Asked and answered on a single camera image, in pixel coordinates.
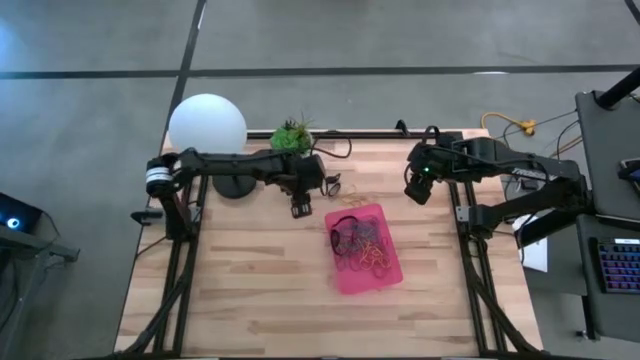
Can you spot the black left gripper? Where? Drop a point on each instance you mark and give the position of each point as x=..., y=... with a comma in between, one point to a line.
x=307, y=175

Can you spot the green plant in patterned pot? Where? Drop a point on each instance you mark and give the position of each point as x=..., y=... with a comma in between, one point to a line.
x=290, y=140

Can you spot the black pole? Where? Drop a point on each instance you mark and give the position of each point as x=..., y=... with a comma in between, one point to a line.
x=617, y=90

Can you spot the white globe lamp black stand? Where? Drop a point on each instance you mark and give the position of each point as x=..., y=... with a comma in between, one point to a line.
x=207, y=125

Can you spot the large black rubber band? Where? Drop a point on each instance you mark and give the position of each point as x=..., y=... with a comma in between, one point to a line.
x=332, y=237

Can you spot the pink translucent plastic bin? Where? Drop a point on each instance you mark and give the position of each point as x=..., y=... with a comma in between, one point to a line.
x=365, y=282

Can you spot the yellow rubber band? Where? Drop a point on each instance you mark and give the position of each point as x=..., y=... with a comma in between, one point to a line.
x=355, y=200
x=375, y=257

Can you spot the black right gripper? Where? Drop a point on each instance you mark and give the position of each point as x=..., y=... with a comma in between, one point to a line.
x=430, y=162

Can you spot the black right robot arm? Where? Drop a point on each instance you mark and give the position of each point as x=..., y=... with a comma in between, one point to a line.
x=530, y=172

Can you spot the black clamp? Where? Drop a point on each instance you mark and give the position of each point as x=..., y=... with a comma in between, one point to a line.
x=401, y=127
x=145, y=217

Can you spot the backlit black keyboard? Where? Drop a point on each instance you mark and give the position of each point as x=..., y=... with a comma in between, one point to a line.
x=620, y=265

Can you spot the white paper sheet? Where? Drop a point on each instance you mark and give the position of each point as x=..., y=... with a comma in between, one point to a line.
x=535, y=255

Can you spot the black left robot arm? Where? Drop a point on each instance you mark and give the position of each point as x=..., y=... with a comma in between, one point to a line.
x=225, y=164

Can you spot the grey side desk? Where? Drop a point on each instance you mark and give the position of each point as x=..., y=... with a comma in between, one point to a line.
x=607, y=150

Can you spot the black computer box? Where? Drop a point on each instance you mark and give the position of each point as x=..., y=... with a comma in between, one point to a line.
x=20, y=210

